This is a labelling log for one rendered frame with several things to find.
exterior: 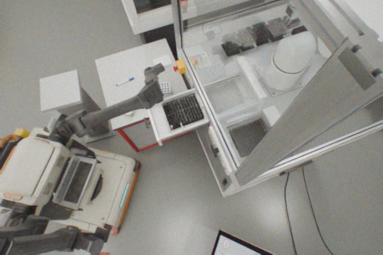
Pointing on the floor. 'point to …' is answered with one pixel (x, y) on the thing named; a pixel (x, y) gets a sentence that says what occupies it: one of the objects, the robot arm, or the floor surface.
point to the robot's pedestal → (71, 101)
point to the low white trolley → (139, 134)
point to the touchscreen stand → (200, 241)
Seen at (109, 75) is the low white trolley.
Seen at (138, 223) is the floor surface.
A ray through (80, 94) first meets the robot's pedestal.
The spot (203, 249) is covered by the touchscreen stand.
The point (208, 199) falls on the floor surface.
